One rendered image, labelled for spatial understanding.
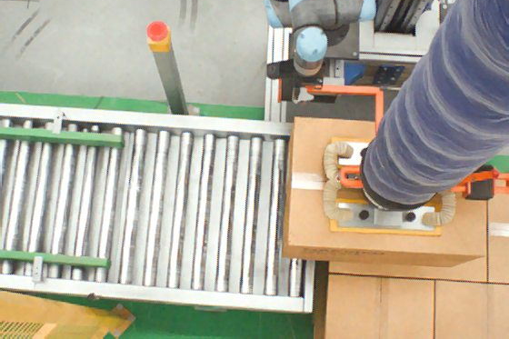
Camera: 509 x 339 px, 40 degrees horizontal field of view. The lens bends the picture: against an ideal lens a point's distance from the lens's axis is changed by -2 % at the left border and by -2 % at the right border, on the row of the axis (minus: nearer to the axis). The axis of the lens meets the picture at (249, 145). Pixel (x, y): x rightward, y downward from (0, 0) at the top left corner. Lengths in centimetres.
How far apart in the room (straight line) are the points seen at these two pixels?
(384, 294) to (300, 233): 65
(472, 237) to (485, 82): 123
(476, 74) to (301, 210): 119
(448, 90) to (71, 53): 261
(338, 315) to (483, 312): 54
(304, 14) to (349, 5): 12
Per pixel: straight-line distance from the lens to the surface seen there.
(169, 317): 322
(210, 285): 272
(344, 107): 318
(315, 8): 186
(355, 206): 217
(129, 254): 270
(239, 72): 342
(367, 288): 270
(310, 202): 218
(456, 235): 224
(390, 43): 250
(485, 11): 96
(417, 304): 273
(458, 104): 117
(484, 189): 214
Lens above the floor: 320
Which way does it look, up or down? 75 degrees down
